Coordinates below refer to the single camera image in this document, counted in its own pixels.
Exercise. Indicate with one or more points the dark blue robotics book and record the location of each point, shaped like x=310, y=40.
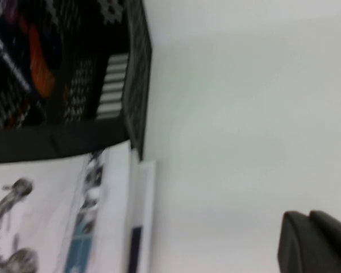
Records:
x=39, y=62

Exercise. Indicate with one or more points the black plastic book stand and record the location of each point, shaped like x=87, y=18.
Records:
x=59, y=142

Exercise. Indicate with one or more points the white car suspension book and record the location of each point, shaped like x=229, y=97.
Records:
x=45, y=213

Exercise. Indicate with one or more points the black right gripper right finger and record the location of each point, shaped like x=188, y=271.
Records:
x=338, y=244

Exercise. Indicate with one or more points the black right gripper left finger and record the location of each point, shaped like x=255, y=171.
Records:
x=295, y=247

